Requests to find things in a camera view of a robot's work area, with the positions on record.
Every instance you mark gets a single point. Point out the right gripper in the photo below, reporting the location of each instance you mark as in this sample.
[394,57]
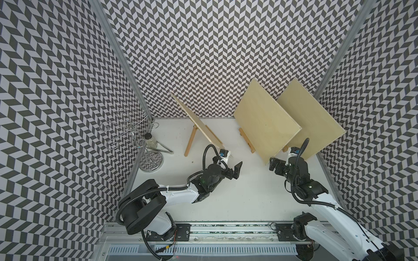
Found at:
[281,163]

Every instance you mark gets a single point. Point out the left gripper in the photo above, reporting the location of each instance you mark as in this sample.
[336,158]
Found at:
[230,175]

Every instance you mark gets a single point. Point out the plywood board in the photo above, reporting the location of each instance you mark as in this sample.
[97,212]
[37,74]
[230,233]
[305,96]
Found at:
[316,123]
[210,136]
[268,126]

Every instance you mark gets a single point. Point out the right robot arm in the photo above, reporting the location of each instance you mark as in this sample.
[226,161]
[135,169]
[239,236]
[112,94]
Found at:
[350,241]

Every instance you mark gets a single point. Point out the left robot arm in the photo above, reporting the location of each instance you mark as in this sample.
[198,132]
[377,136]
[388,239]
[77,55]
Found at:
[143,208]

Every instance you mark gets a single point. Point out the metal tongs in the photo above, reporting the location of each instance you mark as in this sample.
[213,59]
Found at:
[163,150]

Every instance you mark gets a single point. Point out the glass spice jar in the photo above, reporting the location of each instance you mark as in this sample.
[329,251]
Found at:
[150,141]

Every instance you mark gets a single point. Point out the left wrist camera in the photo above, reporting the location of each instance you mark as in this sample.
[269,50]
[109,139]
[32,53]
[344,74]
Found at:
[224,155]

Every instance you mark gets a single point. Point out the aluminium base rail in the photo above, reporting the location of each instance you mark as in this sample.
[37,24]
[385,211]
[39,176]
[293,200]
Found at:
[224,239]

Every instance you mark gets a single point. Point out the wire mug tree stand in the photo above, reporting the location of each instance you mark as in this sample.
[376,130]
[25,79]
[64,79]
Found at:
[126,129]

